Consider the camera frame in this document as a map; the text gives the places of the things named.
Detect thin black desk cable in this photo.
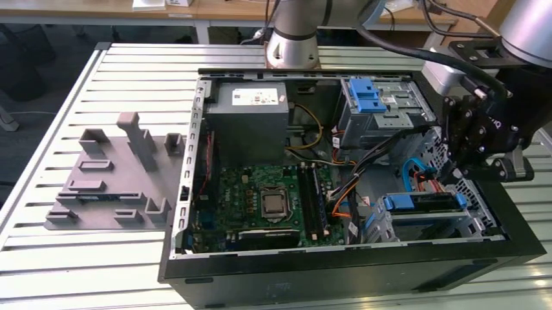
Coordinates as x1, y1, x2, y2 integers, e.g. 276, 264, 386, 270
383, 6, 397, 32

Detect blue drive latch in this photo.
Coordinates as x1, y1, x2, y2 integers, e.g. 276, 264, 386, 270
348, 78, 387, 114

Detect green motherboard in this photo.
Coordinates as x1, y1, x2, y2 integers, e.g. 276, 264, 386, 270
188, 163, 346, 253

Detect orange black power wire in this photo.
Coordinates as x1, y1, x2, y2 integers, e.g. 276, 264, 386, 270
411, 170, 454, 195

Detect silver optical drive cage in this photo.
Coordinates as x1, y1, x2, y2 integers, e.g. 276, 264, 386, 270
336, 77, 437, 149

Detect silver CPU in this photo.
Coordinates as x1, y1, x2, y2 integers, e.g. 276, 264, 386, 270
262, 194, 288, 216

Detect large white box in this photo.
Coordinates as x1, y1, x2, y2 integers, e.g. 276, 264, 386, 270
131, 0, 167, 13

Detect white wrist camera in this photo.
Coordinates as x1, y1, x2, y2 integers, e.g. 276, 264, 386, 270
422, 61, 469, 94

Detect black CPU socket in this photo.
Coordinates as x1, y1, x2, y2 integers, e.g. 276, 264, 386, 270
256, 185, 295, 224

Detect black graphics card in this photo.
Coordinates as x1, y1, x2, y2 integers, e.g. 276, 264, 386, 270
235, 228, 300, 249

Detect yellow wires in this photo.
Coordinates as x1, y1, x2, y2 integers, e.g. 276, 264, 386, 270
284, 102, 324, 152

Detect orange black wire bundle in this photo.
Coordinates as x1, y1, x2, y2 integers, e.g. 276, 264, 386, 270
330, 185, 360, 218

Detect black office chair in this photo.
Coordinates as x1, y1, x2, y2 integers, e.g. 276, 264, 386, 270
0, 24, 57, 101

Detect grey metal stand foot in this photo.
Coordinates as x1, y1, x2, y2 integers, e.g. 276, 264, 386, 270
0, 106, 20, 132

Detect grey parts rack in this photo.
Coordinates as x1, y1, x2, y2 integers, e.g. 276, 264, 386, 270
44, 111, 188, 231

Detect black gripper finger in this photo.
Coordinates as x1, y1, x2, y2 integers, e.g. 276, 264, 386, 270
434, 96, 465, 182
457, 94, 490, 172

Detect grey power supply unit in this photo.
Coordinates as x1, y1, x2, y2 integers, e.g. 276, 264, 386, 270
201, 82, 290, 165

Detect blue data wire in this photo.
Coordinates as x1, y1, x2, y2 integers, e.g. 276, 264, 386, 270
399, 154, 433, 195

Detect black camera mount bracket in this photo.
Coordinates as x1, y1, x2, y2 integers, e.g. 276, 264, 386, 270
447, 38, 529, 68

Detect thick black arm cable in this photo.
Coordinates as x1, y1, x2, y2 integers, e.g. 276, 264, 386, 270
355, 24, 514, 98

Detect wooden desk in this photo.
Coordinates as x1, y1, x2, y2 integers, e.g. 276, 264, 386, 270
0, 0, 458, 49

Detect black PC case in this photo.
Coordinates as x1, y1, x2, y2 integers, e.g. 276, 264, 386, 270
156, 67, 548, 309

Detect wooden cabinet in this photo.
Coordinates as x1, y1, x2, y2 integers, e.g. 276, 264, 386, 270
438, 0, 518, 49

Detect silver disk bay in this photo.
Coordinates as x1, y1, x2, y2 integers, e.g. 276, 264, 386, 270
360, 191, 486, 245

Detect black cable bundle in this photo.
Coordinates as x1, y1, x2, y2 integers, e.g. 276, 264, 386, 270
334, 127, 431, 207

